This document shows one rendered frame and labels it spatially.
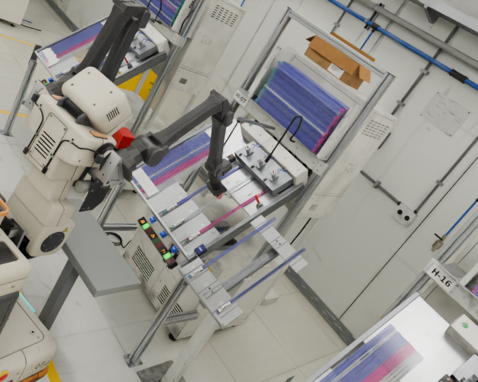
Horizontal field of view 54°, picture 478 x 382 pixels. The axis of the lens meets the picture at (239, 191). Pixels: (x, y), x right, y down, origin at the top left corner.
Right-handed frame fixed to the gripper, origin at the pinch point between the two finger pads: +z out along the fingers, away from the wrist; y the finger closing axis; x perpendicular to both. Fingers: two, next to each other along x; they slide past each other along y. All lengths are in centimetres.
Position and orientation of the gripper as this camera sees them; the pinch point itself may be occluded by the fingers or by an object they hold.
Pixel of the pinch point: (218, 196)
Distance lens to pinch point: 244.1
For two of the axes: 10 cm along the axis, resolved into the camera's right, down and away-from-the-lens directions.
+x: -8.1, 5.1, -2.8
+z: 1.0, 6.0, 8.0
